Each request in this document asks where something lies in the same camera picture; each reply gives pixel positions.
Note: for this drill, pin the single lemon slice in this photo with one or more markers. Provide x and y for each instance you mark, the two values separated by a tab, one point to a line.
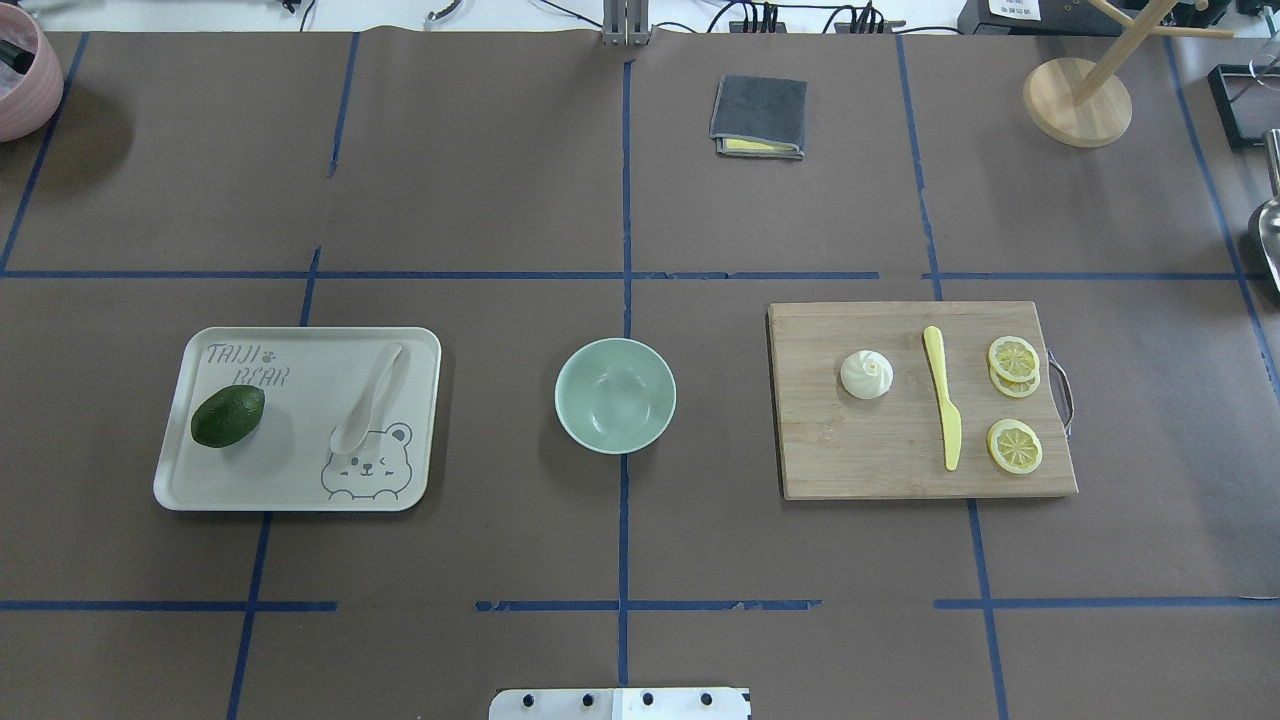
1014	446

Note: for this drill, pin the beige bear serving tray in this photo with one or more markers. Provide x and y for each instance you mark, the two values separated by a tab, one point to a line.
310	376

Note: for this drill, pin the aluminium frame post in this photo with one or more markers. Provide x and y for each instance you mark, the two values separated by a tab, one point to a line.
626	23

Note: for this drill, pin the lower stacked lemon slice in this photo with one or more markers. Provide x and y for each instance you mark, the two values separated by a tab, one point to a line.
1012	389

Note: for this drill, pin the upper lemon slice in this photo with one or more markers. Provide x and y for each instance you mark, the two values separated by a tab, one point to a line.
1014	360

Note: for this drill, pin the light green bowl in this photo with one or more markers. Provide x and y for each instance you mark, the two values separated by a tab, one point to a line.
615	396

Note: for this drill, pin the yellow plastic knife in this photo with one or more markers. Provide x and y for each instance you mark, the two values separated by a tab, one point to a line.
951	420

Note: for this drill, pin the grey folded cloth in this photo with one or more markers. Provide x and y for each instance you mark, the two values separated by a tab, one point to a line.
760	117

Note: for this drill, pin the green avocado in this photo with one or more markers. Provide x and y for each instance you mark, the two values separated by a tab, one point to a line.
228	416

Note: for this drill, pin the white steamed bun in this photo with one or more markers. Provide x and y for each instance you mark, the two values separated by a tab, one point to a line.
866	374

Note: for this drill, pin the beige plastic spoon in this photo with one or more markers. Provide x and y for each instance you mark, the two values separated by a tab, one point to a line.
350	432

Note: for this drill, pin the wooden cutting board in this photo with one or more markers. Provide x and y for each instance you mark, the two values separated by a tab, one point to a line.
833	445

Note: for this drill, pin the wooden mug tree stand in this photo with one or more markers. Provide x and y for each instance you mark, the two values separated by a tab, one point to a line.
1081	102

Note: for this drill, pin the black glass rack tray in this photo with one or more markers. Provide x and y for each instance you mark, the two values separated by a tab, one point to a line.
1247	102

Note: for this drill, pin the metal scoop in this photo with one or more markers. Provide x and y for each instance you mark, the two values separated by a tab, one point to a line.
1265	219

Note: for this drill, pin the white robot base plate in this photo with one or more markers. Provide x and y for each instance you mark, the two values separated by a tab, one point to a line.
623	703

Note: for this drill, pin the pink bowl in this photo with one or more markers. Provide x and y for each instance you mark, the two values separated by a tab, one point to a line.
29	99

